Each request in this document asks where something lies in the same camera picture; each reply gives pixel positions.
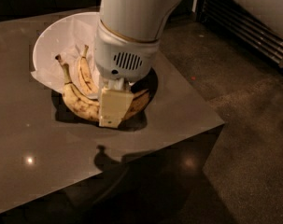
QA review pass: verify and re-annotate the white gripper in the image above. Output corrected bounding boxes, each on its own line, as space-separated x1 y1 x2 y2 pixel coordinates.
93 21 159 128

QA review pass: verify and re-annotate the black slatted radiator grille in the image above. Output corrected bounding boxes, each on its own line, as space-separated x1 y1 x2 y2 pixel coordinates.
195 0 283 72

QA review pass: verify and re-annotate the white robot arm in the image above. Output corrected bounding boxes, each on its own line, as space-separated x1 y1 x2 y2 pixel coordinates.
93 0 181 128

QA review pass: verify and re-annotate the spotted banana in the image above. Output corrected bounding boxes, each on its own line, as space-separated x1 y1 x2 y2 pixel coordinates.
55 54 149 123
78 45 98 95

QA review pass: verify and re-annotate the white bowl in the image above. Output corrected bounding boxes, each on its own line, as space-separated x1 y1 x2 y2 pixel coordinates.
32 11 154 102

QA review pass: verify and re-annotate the white paper liner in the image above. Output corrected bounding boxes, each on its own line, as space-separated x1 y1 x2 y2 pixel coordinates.
30 16 102 99

